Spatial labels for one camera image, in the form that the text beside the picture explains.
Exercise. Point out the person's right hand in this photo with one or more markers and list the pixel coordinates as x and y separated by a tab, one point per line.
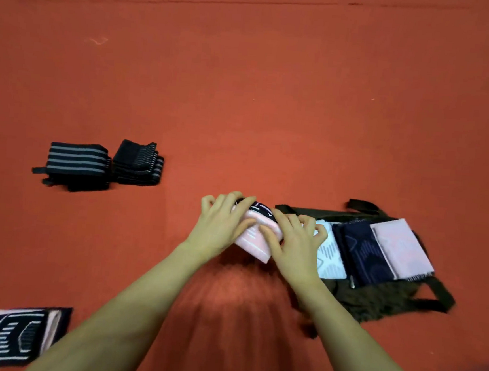
298	254

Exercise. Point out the person's left hand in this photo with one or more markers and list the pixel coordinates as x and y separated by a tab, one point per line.
219	228

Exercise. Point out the single pale blue-white sock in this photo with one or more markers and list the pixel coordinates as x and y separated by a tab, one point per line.
334	259

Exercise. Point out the single black white-patterned sock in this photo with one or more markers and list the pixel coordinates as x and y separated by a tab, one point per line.
261	207

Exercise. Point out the single navy blue-lined sock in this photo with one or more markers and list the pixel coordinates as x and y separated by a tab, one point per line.
362	253

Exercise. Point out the single navy purple-cuffed sock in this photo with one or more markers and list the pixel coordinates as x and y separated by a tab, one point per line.
66	326

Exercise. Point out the single black white-lined sock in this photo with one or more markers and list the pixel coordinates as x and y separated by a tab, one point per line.
9	338

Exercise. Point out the person's left forearm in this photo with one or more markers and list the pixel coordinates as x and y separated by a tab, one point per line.
113	321

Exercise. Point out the person's right forearm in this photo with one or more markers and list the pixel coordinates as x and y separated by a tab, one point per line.
366	352

